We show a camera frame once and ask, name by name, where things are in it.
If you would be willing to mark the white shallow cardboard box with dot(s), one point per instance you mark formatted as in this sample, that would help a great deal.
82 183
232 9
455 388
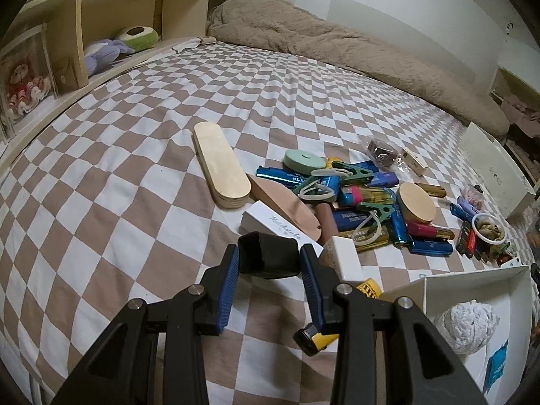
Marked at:
464 289

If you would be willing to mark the closet shelf niche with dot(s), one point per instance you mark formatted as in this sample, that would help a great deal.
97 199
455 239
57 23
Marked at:
506 80

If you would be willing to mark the white fluffy scrunchie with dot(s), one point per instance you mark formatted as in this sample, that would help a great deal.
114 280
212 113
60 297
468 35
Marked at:
464 327

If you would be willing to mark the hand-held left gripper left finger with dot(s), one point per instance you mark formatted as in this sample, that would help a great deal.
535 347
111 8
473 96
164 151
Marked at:
228 291

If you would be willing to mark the pile of assorted lighters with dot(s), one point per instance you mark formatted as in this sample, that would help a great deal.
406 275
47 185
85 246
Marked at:
346 221

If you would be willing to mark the black rectangular case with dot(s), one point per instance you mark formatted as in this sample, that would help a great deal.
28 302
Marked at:
270 257

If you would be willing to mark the small brown paper bag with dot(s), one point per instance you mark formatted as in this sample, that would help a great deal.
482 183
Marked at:
65 76

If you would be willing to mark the blue foil packet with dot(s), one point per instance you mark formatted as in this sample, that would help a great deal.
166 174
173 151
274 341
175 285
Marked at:
495 365

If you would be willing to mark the pink leather pouch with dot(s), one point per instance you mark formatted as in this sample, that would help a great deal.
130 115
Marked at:
287 204

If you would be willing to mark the white deep storage box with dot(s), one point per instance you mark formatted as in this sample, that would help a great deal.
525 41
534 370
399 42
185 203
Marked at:
493 168

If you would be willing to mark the wooden oval board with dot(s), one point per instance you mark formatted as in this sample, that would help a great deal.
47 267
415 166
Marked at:
219 164

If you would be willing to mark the pink beads bag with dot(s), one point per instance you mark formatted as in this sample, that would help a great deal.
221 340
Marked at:
470 196

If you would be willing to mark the pile of clothes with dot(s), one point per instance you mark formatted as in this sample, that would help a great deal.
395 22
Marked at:
521 112

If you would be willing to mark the checkered bed sheet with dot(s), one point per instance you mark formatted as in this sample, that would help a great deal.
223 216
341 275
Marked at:
126 177

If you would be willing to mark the mint green round case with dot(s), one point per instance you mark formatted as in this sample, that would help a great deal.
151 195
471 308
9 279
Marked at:
303 160

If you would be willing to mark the small white cube box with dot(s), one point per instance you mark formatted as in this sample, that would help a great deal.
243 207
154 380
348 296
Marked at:
344 257

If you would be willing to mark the yellow clothespin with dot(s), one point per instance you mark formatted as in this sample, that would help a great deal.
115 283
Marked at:
333 162

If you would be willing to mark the wooden headboard shelf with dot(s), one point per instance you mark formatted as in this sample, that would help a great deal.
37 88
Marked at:
118 10

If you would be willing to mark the purple plush toy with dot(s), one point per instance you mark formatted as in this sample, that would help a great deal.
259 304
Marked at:
101 52

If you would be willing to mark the avocado plush toy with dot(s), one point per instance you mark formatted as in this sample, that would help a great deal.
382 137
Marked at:
143 40

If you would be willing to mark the yellow lighter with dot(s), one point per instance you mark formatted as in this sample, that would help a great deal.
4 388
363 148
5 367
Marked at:
320 341

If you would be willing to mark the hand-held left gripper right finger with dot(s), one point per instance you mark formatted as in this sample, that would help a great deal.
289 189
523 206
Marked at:
313 291

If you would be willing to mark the brown tape roll in bag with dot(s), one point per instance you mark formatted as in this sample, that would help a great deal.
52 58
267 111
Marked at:
382 152

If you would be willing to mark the beige fluffy duvet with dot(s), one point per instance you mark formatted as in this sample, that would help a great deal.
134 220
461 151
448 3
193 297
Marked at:
337 46

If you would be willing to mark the purple clip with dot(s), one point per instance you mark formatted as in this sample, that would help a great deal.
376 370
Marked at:
466 209

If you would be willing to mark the round wooden disc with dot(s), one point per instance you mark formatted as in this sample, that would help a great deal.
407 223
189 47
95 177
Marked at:
415 202

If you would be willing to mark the small beige box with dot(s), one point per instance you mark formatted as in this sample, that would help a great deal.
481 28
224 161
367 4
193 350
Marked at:
413 161

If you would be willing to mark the red doll display case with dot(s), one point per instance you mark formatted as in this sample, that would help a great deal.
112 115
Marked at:
25 80

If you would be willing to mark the long white box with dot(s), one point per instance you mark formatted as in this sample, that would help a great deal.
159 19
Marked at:
263 219

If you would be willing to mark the gold metallic tube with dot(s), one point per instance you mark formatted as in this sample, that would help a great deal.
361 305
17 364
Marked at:
432 190

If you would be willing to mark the white cloth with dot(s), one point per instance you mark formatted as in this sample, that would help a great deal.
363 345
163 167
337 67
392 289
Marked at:
190 44

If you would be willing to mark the brown cylinder tube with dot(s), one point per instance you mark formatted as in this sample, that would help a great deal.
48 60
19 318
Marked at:
325 223

